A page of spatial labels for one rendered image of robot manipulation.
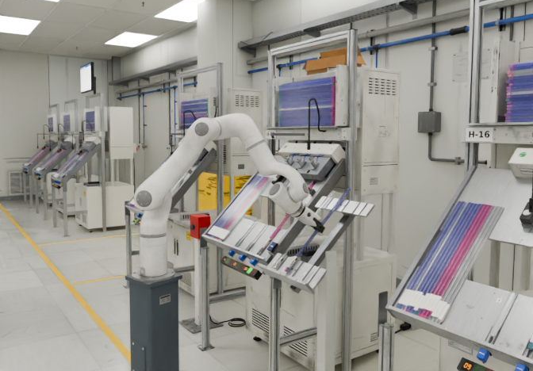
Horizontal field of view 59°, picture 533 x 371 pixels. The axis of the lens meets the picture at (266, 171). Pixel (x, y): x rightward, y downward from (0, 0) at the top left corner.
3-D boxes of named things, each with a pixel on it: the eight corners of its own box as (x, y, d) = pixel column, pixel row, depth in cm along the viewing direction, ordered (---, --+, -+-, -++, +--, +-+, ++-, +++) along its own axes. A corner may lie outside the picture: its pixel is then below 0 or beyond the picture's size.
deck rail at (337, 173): (273, 269, 234) (266, 261, 231) (270, 268, 236) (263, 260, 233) (350, 166, 259) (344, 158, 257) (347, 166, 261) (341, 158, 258)
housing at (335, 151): (344, 172, 260) (331, 154, 254) (289, 167, 300) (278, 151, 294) (351, 162, 263) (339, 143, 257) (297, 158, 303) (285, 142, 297)
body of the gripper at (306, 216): (308, 202, 205) (324, 216, 210) (293, 200, 213) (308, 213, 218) (300, 217, 202) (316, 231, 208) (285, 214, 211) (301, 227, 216)
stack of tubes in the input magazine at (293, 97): (332, 125, 255) (333, 75, 253) (277, 127, 297) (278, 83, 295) (349, 126, 262) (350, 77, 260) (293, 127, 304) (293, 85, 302)
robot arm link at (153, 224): (135, 237, 207) (134, 183, 206) (151, 229, 226) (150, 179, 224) (161, 238, 206) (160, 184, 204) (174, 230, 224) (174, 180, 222)
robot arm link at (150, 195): (158, 212, 217) (144, 219, 201) (139, 195, 217) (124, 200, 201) (228, 129, 210) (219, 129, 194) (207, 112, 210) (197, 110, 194)
